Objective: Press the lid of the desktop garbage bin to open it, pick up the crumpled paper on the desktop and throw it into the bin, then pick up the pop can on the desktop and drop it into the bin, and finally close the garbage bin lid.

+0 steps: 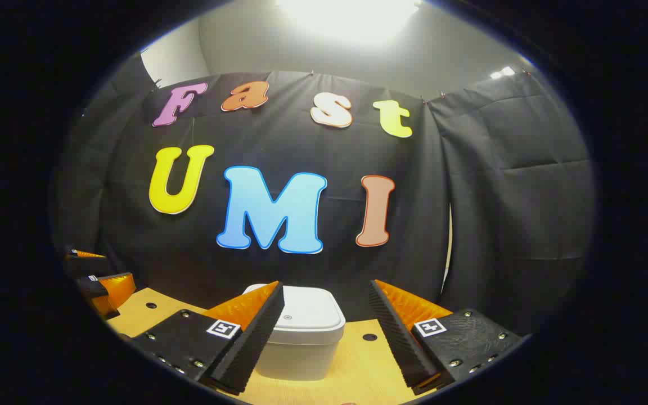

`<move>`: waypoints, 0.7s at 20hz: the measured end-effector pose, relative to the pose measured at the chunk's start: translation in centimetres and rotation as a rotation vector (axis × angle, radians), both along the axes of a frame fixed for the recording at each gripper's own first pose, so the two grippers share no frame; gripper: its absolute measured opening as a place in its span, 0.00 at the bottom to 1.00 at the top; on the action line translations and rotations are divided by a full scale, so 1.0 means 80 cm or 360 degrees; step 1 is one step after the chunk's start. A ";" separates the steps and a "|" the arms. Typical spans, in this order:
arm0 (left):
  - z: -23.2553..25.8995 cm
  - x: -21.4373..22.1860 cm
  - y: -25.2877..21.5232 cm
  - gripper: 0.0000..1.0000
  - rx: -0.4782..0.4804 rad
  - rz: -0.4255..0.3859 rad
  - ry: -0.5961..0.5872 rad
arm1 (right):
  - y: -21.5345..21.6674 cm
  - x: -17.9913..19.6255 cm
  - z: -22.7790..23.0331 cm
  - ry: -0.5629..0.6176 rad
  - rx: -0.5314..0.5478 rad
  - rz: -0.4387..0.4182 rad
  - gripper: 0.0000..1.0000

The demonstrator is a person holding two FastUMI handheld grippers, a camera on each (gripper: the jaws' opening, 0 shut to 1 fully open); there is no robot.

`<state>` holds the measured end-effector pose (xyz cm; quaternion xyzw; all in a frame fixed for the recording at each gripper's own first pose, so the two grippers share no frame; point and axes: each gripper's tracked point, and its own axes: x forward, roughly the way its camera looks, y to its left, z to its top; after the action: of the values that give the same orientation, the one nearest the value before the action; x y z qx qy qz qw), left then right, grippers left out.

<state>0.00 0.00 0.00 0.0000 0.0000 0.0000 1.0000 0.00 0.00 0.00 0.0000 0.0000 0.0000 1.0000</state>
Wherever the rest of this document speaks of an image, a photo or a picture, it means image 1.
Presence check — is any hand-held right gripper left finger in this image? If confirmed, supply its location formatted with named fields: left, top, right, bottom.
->
left=130, top=281, right=285, bottom=395

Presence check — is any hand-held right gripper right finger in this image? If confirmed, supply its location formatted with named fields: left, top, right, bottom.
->
left=368, top=280, right=526, bottom=395

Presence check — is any white desktop garbage bin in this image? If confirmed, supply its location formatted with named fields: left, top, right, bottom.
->
left=242, top=283, right=346, bottom=382

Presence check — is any wooden desktop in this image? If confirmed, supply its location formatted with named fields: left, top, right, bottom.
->
left=105, top=287, right=437, bottom=405

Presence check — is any black backdrop cloth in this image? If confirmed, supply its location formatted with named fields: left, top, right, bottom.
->
left=51, top=53, right=597, bottom=338

